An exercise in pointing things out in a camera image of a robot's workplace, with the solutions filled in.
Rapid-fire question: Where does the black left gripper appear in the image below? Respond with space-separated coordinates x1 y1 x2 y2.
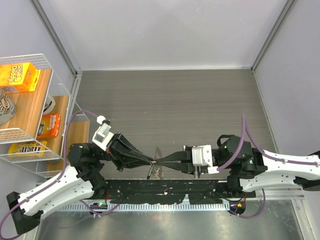
94 129 154 171

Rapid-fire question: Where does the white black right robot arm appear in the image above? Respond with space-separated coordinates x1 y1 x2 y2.
151 135 320 197

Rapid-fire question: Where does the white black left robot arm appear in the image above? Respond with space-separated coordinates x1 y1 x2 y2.
6 132 153 236

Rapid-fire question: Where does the orange razor package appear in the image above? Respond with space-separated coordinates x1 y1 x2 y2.
37 113 60 140

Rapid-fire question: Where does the white bottle on shelf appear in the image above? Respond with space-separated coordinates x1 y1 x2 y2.
43 93 56 115

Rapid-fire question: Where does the yellow candy box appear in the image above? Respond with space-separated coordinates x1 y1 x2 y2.
8 140 47 157

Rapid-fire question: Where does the grey cartoon pouch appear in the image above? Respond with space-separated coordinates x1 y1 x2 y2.
0 90 17 125

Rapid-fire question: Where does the orange yellow snack box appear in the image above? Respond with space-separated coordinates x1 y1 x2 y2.
0 62 41 94

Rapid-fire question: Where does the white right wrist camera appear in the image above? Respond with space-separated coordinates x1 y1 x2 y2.
191 145 219 175

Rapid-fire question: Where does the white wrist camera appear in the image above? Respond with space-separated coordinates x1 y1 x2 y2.
191 145 219 175
92 115 114 151

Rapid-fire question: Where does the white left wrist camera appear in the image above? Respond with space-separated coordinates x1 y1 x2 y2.
92 115 114 151

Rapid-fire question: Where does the slotted cable duct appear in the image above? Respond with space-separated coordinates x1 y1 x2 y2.
57 201 230 212

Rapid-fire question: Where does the white wire shelf rack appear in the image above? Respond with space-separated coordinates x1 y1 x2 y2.
0 54 90 178

